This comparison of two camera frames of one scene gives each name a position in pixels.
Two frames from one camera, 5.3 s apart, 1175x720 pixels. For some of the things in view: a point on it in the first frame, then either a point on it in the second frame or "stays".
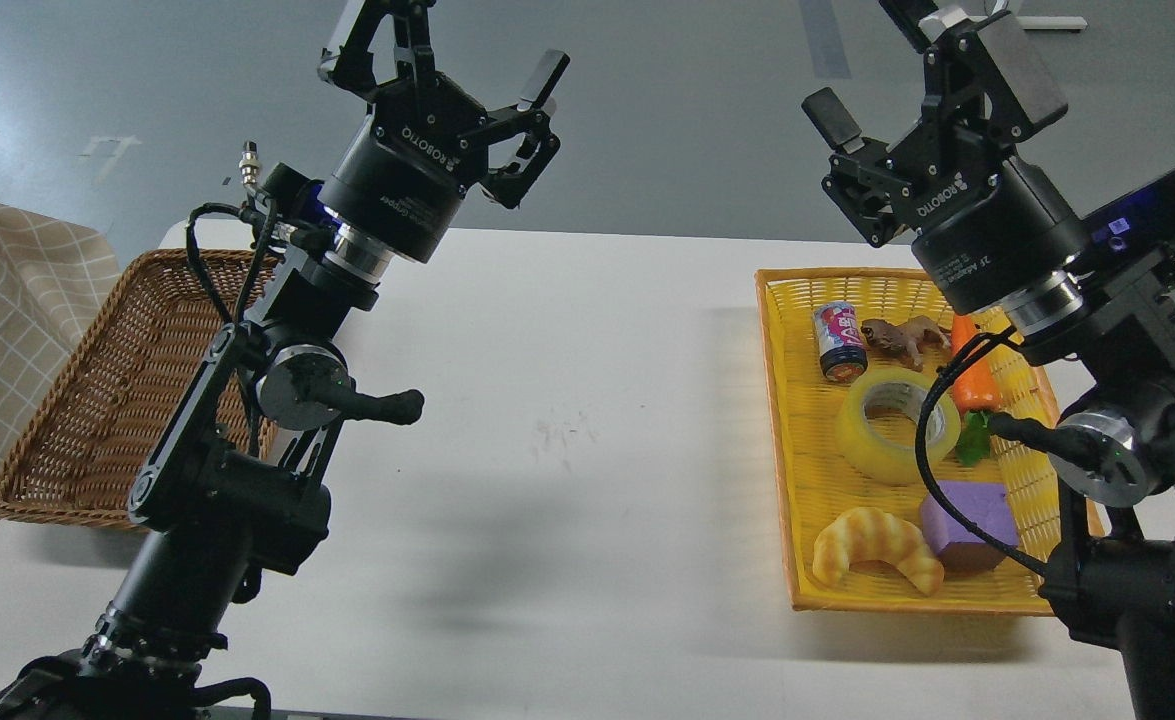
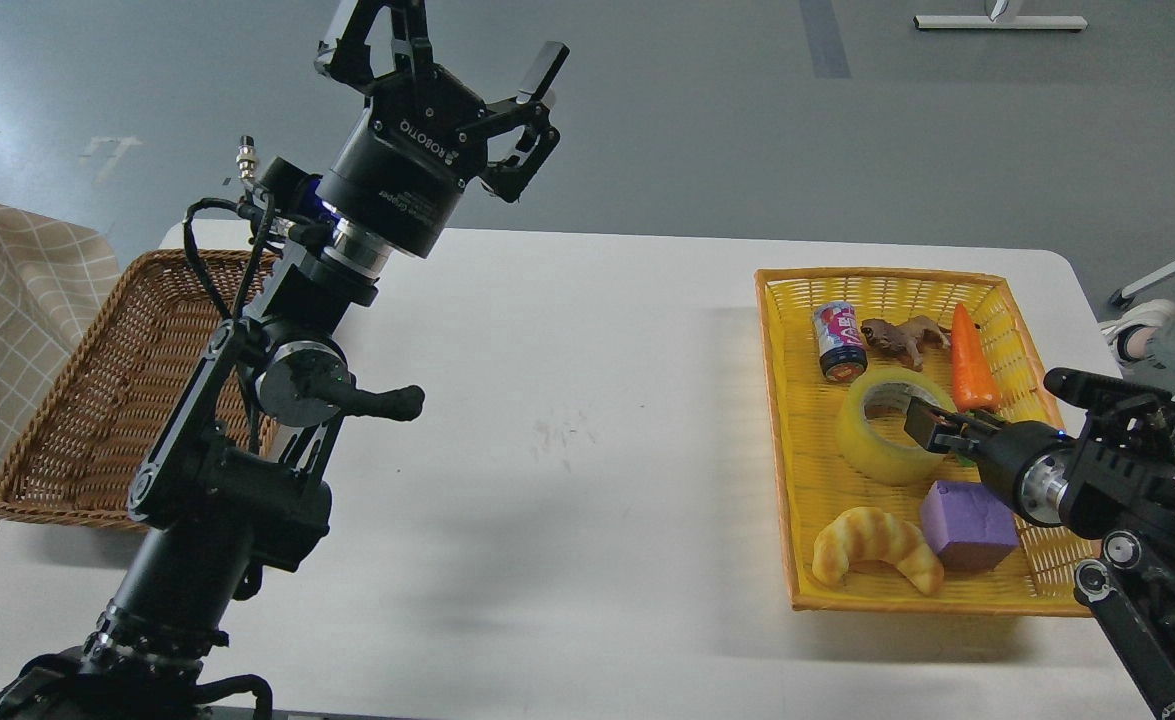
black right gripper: x=989 y=231 to x=1005 y=448
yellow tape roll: x=896 y=465 stays
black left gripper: x=399 y=176 stays
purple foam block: x=959 y=548 stays
